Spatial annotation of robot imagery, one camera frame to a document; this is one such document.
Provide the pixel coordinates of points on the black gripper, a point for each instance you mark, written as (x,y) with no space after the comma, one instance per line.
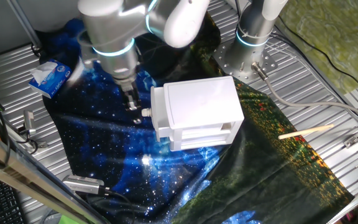
(130,90)

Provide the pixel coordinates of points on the white plastic drawer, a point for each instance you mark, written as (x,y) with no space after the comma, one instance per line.
(204,134)
(158,107)
(204,143)

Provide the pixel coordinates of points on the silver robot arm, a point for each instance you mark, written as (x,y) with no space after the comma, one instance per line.
(113,31)

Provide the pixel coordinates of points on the white drawer cabinet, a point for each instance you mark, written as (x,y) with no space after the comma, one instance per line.
(200,102)

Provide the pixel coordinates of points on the galaxy print cloth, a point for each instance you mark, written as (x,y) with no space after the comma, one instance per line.
(104,149)

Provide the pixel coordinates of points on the blue tissue box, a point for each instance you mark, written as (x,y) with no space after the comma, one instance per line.
(56,82)

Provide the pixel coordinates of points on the white tissue paper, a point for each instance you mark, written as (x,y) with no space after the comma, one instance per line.
(42,71)

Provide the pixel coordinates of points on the bright green object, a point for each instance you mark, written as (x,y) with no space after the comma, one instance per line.
(65,220)

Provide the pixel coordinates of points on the grey metal pole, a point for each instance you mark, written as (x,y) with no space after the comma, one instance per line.
(23,23)

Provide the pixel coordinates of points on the light wooden stick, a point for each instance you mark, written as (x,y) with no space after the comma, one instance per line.
(306,131)

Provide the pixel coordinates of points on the green yellow cloth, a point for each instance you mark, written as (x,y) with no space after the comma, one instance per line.
(337,31)

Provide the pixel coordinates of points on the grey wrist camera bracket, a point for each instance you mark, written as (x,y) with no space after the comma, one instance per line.
(88,59)

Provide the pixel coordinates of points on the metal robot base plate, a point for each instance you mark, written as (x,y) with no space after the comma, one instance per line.
(221,59)

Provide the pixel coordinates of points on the small silver camera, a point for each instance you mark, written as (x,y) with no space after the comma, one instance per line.
(29,119)

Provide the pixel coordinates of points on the metal frame bar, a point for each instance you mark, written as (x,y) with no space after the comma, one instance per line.
(26,179)

